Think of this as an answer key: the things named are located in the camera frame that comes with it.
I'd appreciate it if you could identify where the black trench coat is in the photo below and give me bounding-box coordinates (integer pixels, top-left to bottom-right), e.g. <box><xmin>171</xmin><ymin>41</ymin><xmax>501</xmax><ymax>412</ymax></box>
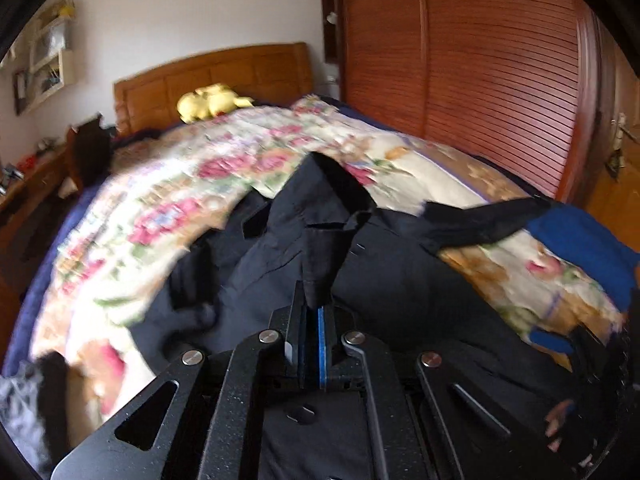
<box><xmin>131</xmin><ymin>153</ymin><xmax>570</xmax><ymax>434</ymax></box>

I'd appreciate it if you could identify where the person's right hand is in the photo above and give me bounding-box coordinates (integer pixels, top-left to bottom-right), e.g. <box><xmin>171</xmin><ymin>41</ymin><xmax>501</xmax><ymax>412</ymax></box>
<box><xmin>544</xmin><ymin>399</ymin><xmax>575</xmax><ymax>453</ymax></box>

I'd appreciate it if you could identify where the blue garment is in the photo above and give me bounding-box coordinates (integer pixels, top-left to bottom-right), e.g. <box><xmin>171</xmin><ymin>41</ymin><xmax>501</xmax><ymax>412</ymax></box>
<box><xmin>516</xmin><ymin>197</ymin><xmax>639</xmax><ymax>354</ymax></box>

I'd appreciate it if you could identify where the floral bed blanket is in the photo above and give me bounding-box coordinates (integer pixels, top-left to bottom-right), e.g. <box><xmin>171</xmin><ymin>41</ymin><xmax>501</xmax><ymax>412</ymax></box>
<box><xmin>28</xmin><ymin>94</ymin><xmax>626</xmax><ymax>426</ymax></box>

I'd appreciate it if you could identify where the yellow plush toy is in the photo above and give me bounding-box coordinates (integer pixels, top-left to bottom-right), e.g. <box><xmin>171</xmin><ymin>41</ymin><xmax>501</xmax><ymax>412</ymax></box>
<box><xmin>177</xmin><ymin>84</ymin><xmax>254</xmax><ymax>124</ymax></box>

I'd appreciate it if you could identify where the wooden headboard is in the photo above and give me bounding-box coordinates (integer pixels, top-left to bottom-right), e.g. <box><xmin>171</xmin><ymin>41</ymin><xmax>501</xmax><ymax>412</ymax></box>
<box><xmin>113</xmin><ymin>42</ymin><xmax>314</xmax><ymax>136</ymax></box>

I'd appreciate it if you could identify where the folded black garment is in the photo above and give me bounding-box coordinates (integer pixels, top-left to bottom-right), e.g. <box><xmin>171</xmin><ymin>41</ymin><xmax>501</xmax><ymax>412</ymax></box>
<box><xmin>0</xmin><ymin>351</ymin><xmax>72</xmax><ymax>476</ymax></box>

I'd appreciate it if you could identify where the dark wooden chair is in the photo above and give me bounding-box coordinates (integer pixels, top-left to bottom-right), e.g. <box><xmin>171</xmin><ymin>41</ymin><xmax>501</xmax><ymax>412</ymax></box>
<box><xmin>65</xmin><ymin>113</ymin><xmax>112</xmax><ymax>192</ymax></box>

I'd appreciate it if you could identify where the wooden desk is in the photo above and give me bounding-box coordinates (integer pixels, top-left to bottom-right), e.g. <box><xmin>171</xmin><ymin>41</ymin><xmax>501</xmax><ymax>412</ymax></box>
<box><xmin>1</xmin><ymin>145</ymin><xmax>67</xmax><ymax>358</ymax></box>

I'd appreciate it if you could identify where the brown louvered wardrobe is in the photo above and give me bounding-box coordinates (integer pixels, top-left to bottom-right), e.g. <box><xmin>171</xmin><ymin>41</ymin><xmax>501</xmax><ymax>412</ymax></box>
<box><xmin>337</xmin><ymin>0</ymin><xmax>601</xmax><ymax>202</ymax></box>

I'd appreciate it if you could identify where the wooden door with handle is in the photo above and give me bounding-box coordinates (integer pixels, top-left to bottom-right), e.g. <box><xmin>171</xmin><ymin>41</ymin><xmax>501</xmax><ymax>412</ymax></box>
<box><xmin>585</xmin><ymin>28</ymin><xmax>639</xmax><ymax>250</ymax></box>

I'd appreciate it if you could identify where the white wall shelf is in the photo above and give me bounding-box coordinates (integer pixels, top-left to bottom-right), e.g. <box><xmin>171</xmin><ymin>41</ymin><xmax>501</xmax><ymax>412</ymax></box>
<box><xmin>13</xmin><ymin>0</ymin><xmax>76</xmax><ymax>115</ymax></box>

